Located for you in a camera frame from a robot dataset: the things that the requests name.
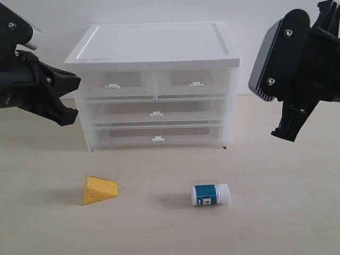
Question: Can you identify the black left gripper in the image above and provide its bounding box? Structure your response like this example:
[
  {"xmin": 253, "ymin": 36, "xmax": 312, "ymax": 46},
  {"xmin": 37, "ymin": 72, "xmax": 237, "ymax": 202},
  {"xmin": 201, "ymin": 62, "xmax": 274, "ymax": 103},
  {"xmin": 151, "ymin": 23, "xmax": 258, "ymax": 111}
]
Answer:
[{"xmin": 1, "ymin": 50, "xmax": 81, "ymax": 126}]

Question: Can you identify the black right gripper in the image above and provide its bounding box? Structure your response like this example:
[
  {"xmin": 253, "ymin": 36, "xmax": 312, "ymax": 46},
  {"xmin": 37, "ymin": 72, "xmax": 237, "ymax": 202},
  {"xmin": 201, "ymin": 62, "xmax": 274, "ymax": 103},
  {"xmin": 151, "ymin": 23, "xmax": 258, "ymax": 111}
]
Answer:
[{"xmin": 271, "ymin": 1, "xmax": 339, "ymax": 142}]

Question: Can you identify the white blue pill bottle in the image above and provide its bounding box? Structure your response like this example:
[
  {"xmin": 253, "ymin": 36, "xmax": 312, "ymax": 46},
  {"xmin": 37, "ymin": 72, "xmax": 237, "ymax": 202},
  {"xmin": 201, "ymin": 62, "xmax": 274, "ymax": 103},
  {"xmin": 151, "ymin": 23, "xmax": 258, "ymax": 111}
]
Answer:
[{"xmin": 191, "ymin": 184, "xmax": 231, "ymax": 206}]

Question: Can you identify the middle wide clear drawer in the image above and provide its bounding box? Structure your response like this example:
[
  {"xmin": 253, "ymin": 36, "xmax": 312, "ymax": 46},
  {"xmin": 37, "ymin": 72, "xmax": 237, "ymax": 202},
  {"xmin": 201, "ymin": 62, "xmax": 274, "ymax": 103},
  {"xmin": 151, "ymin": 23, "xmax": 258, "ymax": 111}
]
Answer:
[{"xmin": 81, "ymin": 100, "xmax": 225, "ymax": 125}]

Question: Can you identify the wide clear drawer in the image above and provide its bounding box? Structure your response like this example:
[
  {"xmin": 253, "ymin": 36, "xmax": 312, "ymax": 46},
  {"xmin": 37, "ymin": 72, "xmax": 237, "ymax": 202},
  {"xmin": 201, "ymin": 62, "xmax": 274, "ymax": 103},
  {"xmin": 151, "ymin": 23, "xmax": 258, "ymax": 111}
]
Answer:
[
  {"xmin": 93, "ymin": 124, "xmax": 226, "ymax": 148},
  {"xmin": 81, "ymin": 100, "xmax": 225, "ymax": 125}
]

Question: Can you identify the bottom wide clear drawer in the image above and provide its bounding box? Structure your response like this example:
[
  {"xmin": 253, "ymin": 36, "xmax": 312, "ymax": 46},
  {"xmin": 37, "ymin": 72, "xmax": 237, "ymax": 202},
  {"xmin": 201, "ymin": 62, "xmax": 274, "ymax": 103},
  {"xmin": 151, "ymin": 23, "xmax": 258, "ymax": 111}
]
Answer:
[{"xmin": 93, "ymin": 124, "xmax": 226, "ymax": 148}]

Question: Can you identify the white plastic drawer cabinet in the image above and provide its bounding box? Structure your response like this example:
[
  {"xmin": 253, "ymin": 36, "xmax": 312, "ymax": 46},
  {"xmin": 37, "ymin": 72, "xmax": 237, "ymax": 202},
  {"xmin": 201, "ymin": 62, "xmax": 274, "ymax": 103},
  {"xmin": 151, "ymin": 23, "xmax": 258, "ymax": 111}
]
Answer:
[{"xmin": 64, "ymin": 21, "xmax": 241, "ymax": 151}]

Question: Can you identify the yellow cheese wedge toy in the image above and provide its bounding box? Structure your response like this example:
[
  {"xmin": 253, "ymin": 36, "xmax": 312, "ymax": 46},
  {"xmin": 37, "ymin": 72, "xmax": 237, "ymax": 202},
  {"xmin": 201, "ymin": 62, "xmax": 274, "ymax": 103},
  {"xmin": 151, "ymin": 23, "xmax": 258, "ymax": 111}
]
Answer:
[{"xmin": 82, "ymin": 176, "xmax": 120, "ymax": 205}]

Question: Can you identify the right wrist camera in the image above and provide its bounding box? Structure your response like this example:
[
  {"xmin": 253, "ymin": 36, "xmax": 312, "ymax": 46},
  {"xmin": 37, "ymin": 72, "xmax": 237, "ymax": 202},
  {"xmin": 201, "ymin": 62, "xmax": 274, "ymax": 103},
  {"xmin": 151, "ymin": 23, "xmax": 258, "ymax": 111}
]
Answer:
[{"xmin": 248, "ymin": 9, "xmax": 310, "ymax": 101}]

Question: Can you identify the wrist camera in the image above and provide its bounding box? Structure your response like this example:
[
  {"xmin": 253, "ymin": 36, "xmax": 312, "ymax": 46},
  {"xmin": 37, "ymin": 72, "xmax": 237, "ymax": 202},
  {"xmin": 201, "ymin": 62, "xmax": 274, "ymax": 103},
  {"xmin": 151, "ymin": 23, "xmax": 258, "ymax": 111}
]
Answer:
[
  {"xmin": 1, "ymin": 3, "xmax": 42, "ymax": 50},
  {"xmin": 248, "ymin": 9, "xmax": 310, "ymax": 101}
]

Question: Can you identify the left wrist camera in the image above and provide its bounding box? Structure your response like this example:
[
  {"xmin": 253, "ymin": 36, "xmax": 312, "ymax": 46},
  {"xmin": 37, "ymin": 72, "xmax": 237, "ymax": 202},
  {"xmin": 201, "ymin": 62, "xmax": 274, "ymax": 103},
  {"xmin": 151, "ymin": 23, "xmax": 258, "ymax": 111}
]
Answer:
[{"xmin": 1, "ymin": 3, "xmax": 42, "ymax": 50}]

